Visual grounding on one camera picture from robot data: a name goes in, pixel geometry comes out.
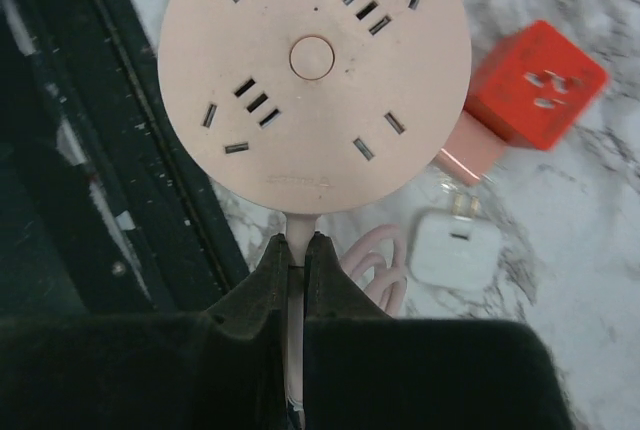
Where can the red cube socket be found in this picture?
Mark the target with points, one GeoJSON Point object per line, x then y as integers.
{"type": "Point", "coordinates": [533, 85]}

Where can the white usb charger plug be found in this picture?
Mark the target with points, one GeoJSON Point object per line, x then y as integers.
{"type": "Point", "coordinates": [455, 249]}

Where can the round pink power strip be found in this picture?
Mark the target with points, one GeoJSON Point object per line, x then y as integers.
{"type": "Point", "coordinates": [311, 107]}

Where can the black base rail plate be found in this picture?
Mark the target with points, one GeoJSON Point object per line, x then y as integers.
{"type": "Point", "coordinates": [102, 210]}

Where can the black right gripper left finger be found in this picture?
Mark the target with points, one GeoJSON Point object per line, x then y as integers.
{"type": "Point", "coordinates": [220, 368]}

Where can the pink cube socket adapter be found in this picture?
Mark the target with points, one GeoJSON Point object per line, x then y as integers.
{"type": "Point", "coordinates": [470, 151]}

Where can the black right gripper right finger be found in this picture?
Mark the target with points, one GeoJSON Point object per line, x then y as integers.
{"type": "Point", "coordinates": [366, 370]}

